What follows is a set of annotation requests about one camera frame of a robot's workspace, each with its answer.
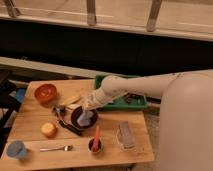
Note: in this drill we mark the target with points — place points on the small dark cup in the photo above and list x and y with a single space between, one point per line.
90 145

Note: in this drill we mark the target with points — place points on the silver fork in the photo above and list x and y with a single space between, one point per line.
64 148

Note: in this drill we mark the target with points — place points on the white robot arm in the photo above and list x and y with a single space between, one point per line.
186 114

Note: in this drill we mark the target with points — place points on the bunch of dark grapes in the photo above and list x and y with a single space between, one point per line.
128 98

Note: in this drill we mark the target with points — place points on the black chair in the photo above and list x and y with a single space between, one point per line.
6 100

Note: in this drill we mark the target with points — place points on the white grey towel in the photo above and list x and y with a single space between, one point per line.
85 118

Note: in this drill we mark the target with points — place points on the yellow apple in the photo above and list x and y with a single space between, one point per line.
49 129

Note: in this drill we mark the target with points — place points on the black handled can opener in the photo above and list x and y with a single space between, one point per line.
60 112

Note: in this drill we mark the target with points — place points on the yellow banana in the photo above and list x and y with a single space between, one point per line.
70 100

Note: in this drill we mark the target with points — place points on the orange bowl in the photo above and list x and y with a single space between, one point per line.
45 93

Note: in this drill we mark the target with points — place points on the purple bowl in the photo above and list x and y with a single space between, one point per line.
77 112

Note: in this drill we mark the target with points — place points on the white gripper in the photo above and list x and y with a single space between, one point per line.
95 100

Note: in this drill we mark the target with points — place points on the green plastic tray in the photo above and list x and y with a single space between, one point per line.
120 104

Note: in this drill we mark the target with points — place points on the orange carrot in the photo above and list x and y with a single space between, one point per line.
95 146

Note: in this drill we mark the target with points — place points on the blue plastic cup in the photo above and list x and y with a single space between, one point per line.
16 149

